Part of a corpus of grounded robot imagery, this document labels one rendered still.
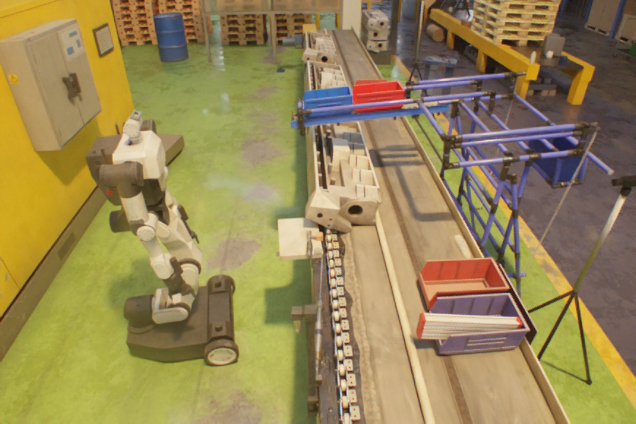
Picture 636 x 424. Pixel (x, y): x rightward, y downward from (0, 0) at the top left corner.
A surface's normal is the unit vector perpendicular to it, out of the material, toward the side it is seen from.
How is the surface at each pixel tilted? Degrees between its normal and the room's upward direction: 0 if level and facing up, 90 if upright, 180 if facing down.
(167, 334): 0
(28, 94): 90
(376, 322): 0
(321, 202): 38
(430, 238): 0
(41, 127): 90
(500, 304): 88
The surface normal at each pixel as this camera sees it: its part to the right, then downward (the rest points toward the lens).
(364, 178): 0.17, -0.45
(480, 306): 0.04, 0.52
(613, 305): 0.00, -0.84
